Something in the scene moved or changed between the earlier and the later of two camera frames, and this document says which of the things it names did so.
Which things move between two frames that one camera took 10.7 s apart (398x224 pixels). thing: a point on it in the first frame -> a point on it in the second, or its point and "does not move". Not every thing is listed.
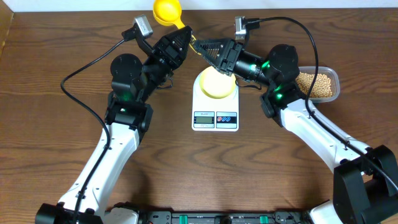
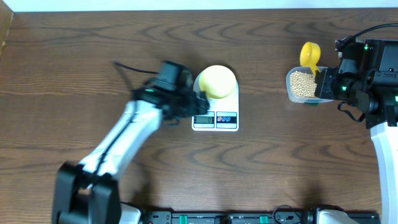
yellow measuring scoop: (168, 12) -> (310, 54)
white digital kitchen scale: (210, 114) does not move
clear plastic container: (326, 86) does not move
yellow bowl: (216, 84) does not move
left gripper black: (164, 56) -> (195, 111)
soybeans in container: (321, 88) does not move
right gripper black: (226, 64) -> (323, 79)
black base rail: (277, 218) does not move
